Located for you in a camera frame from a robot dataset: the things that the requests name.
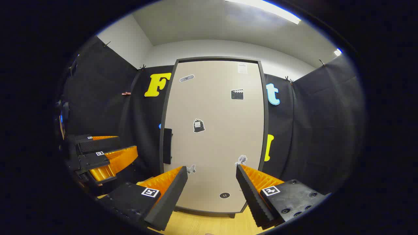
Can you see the small ceiling light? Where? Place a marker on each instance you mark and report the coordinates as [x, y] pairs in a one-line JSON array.
[[337, 52]]

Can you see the long ceiling light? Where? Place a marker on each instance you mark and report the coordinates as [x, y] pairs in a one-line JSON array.
[[271, 9]]

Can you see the black backdrop cloth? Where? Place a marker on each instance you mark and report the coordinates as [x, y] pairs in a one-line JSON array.
[[313, 130]]

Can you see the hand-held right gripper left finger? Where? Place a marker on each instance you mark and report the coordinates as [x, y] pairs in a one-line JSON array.
[[169, 195]]

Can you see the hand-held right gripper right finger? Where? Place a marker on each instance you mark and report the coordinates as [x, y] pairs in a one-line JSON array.
[[253, 199]]

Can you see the dark grey cabinet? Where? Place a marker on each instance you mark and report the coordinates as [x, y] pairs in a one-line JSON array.
[[265, 130]]

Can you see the beige cabinet door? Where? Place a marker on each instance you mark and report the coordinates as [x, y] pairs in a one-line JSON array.
[[215, 143]]

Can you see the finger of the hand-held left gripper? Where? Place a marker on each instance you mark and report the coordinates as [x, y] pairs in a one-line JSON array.
[[98, 145], [94, 160]]

